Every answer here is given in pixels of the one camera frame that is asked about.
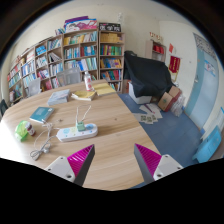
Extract red wall banner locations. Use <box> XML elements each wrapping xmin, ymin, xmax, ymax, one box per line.
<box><xmin>169</xmin><ymin>56</ymin><xmax>181</xmax><ymax>73</ymax></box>

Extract papers on floor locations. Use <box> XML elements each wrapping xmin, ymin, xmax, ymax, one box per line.
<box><xmin>134</xmin><ymin>103</ymin><xmax>163</xmax><ymax>124</ymax></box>

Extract grey-blue book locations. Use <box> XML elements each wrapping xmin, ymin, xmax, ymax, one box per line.
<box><xmin>47</xmin><ymin>89</ymin><xmax>70</xmax><ymax>106</ymax></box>

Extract green plastic container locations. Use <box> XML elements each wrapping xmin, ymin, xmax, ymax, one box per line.
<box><xmin>14</xmin><ymin>120</ymin><xmax>28</xmax><ymax>141</ymax></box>

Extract grey chair left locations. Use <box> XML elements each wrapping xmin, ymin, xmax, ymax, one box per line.
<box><xmin>28</xmin><ymin>78</ymin><xmax>41</xmax><ymax>97</ymax></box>

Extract grey mesh chair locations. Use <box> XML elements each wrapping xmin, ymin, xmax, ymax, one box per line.
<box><xmin>56</xmin><ymin>67</ymin><xmax>81</xmax><ymax>87</ymax></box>

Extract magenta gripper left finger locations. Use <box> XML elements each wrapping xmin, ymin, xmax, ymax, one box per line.
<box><xmin>46</xmin><ymin>145</ymin><xmax>95</xmax><ymax>186</ymax></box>

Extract small wall shelf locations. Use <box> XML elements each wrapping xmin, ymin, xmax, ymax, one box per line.
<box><xmin>145</xmin><ymin>40</ymin><xmax>166</xmax><ymax>62</ymax></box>

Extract wooden bookshelf wall unit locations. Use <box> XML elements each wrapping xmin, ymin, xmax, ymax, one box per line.
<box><xmin>7</xmin><ymin>29</ymin><xmax>98</xmax><ymax>103</ymax></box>

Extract blue door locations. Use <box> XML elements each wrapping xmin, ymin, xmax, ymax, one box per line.
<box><xmin>185</xmin><ymin>34</ymin><xmax>219</xmax><ymax>129</ymax></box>

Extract clear plastic bottle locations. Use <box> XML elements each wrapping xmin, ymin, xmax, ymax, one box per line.
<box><xmin>84</xmin><ymin>71</ymin><xmax>94</xmax><ymax>91</ymax></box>

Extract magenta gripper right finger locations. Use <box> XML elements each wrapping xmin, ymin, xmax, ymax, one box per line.
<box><xmin>134</xmin><ymin>144</ymin><xmax>183</xmax><ymax>183</ymax></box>

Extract blue folder on floor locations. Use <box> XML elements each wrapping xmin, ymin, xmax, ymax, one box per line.
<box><xmin>192</xmin><ymin>126</ymin><xmax>222</xmax><ymax>163</ymax></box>

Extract yellow notebook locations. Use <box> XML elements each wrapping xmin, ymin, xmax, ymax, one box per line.
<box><xmin>93</xmin><ymin>83</ymin><xmax>115</xmax><ymax>96</ymax></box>

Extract black cloth cover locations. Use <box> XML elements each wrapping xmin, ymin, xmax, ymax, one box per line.
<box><xmin>124</xmin><ymin>51</ymin><xmax>173</xmax><ymax>97</ymax></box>

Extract white charger cable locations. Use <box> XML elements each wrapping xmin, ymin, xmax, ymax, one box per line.
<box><xmin>75</xmin><ymin>104</ymin><xmax>93</xmax><ymax>124</ymax></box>

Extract white storage box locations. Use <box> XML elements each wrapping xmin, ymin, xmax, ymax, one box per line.
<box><xmin>128</xmin><ymin>82</ymin><xmax>152</xmax><ymax>104</ymax></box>

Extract white power strip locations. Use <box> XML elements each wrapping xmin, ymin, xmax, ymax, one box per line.
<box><xmin>56</xmin><ymin>123</ymin><xmax>98</xmax><ymax>142</ymax></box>

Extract narrow wooden bookshelf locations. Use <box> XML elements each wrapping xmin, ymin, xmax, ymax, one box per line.
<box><xmin>98</xmin><ymin>31</ymin><xmax>125</xmax><ymax>93</ymax></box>

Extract teal book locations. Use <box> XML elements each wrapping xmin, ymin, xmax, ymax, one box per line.
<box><xmin>30</xmin><ymin>107</ymin><xmax>54</xmax><ymax>123</ymax></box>

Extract green charger plug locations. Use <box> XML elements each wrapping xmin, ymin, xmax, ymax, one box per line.
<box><xmin>76</xmin><ymin>121</ymin><xmax>85</xmax><ymax>132</ymax></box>

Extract yellow booklet stack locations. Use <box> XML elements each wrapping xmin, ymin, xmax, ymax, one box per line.
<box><xmin>71</xmin><ymin>91</ymin><xmax>96</xmax><ymax>101</ymax></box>

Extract cardboard box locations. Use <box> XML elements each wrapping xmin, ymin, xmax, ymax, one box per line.
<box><xmin>158</xmin><ymin>86</ymin><xmax>181</xmax><ymax>112</ymax></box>

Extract colourful boxes atop shelf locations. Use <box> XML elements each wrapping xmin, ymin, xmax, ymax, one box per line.
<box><xmin>55</xmin><ymin>16</ymin><xmax>97</xmax><ymax>35</ymax></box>

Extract white power strip cord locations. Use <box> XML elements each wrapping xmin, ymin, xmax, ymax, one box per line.
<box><xmin>29</xmin><ymin>122</ymin><xmax>60</xmax><ymax>162</ymax></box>

